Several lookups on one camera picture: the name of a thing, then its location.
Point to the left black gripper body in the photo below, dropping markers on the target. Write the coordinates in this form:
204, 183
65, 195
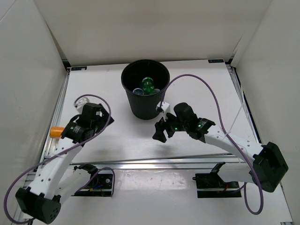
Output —
97, 123

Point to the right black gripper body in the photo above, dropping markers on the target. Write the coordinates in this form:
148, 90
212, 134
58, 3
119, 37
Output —
173, 125

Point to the clear bottle blue label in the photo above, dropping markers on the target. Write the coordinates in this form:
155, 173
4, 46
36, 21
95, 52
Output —
138, 91

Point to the orange plastic bottle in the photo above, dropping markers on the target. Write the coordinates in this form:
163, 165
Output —
56, 132

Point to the green plastic bottle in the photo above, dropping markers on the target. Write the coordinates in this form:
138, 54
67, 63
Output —
148, 85

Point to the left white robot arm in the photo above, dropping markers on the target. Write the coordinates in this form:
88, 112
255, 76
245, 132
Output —
44, 196

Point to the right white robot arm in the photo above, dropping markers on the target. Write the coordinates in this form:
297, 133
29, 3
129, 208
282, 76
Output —
264, 164

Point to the black plastic bin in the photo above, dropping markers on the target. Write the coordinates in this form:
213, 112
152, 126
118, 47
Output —
144, 106

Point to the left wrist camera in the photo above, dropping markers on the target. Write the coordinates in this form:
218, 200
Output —
78, 104

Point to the white cable tie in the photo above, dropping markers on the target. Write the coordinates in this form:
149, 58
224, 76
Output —
236, 116

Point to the aluminium frame rail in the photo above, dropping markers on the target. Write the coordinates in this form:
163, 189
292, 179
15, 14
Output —
154, 180

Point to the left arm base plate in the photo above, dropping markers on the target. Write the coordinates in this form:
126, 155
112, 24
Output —
102, 185

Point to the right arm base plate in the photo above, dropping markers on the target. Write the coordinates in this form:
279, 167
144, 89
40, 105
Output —
210, 185

